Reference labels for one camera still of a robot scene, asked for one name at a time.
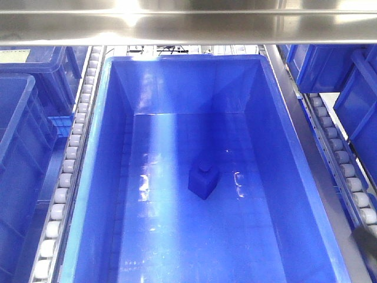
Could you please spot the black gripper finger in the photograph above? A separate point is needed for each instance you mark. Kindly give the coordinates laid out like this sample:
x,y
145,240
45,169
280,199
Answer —
x,y
365,240

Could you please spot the blue plastic block part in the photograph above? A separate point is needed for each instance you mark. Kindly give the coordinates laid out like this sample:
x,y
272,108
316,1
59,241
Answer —
x,y
203,178

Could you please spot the steel shelf front beam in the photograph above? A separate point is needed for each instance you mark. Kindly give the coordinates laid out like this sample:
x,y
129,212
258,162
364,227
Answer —
x,y
187,22

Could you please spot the right white roller track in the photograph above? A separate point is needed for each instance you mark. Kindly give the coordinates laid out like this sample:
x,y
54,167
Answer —
x,y
352,185

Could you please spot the white roller track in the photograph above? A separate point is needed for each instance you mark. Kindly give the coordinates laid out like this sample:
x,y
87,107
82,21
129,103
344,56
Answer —
x,y
352,185
54,234

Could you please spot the blue bin right front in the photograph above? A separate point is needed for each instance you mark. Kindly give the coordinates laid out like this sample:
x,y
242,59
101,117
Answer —
x,y
356,108

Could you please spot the blue bin right back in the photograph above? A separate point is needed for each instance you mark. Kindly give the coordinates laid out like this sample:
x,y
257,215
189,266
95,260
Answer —
x,y
321,68

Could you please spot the large blue centre bin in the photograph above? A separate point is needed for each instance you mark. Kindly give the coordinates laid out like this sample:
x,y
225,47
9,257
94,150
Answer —
x,y
135,219

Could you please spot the left white roller track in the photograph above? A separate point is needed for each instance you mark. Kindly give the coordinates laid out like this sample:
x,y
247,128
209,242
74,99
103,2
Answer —
x,y
54,234

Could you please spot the blue bin left front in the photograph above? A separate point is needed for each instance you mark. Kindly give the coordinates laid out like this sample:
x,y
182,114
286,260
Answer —
x,y
27,141

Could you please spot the blue bin left back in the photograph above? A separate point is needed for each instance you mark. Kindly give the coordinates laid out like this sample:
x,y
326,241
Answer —
x,y
57,71

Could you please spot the steel divider rail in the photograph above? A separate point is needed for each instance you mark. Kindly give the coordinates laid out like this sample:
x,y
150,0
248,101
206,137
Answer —
x,y
354,268

